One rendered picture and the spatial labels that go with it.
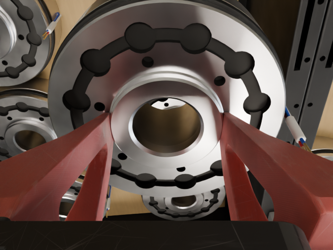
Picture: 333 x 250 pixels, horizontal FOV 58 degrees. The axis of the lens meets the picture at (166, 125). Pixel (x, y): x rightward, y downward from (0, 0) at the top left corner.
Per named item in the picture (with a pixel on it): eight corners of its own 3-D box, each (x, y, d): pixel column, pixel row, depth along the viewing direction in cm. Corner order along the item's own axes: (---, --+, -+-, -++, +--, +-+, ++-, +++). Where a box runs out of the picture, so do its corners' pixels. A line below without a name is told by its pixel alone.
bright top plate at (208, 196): (220, 215, 40) (221, 219, 39) (144, 218, 40) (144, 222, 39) (229, 162, 34) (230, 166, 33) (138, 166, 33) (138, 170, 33)
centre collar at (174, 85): (216, 162, 15) (218, 171, 14) (115, 160, 15) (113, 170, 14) (231, 70, 12) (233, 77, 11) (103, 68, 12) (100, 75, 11)
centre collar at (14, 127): (66, 151, 31) (64, 155, 30) (22, 158, 32) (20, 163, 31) (43, 114, 28) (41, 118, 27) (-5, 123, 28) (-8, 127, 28)
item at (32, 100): (99, 160, 33) (98, 164, 32) (13, 175, 34) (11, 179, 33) (59, 82, 26) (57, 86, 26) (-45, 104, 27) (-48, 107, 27)
